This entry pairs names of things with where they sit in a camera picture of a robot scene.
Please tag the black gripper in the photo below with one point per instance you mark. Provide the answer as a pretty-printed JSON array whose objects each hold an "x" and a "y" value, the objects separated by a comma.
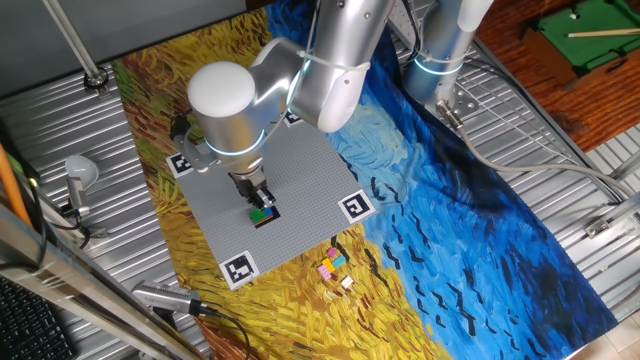
[{"x": 247, "y": 182}]

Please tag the green Lego plate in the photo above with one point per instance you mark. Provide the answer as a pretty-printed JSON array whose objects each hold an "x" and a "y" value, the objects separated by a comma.
[{"x": 257, "y": 216}]

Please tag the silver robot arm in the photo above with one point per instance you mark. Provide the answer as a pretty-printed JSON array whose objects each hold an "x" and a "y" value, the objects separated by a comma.
[{"x": 325, "y": 50}]

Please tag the blue Lego brick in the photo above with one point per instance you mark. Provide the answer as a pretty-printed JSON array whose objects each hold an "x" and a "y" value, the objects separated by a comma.
[{"x": 269, "y": 212}]

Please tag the grey Lego baseplate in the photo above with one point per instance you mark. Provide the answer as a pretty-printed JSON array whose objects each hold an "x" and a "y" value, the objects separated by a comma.
[{"x": 310, "y": 175}]

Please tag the small pink Lego brick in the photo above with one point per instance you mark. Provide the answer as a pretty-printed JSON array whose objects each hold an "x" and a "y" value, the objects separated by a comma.
[{"x": 331, "y": 252}]

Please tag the yellow Lego brick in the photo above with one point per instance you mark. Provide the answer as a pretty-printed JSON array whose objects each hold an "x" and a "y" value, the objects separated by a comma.
[{"x": 328, "y": 265}]

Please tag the cyan Lego brick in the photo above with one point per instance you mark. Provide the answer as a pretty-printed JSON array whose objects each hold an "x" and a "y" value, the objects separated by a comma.
[{"x": 339, "y": 261}]

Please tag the white Lego brick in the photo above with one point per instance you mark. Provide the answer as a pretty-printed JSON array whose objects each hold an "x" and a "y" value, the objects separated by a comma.
[{"x": 347, "y": 282}]

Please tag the black white fiducial marker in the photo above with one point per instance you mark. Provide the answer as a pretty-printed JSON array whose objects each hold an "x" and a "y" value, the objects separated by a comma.
[
  {"x": 356, "y": 206},
  {"x": 239, "y": 270},
  {"x": 291, "y": 120},
  {"x": 180, "y": 166}
]

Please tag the white zip tie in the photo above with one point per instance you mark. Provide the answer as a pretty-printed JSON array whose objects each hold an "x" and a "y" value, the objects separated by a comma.
[{"x": 330, "y": 65}]

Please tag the painted wheatfield cloth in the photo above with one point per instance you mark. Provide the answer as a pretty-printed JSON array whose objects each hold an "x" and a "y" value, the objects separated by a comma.
[{"x": 450, "y": 225}]

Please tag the metal pole with round base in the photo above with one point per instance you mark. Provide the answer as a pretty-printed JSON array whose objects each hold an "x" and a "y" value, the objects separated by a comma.
[{"x": 75, "y": 45}]

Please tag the orange tube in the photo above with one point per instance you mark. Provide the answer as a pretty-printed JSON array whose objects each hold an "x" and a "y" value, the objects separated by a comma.
[{"x": 11, "y": 187}]

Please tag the black keypad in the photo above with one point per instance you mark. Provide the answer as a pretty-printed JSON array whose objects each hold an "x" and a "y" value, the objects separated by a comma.
[{"x": 30, "y": 325}]

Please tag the green toy pool table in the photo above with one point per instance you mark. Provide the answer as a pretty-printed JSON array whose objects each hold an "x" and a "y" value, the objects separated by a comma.
[{"x": 585, "y": 30}]

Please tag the wooden toy cue stick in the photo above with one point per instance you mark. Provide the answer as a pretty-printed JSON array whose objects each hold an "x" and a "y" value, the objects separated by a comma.
[{"x": 605, "y": 33}]

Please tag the aluminium frame beam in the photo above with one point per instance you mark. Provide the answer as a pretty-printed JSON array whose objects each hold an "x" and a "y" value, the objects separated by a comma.
[{"x": 75, "y": 287}]

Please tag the metal corner bracket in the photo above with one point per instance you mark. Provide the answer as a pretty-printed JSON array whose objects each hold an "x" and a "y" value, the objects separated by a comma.
[{"x": 612, "y": 217}]

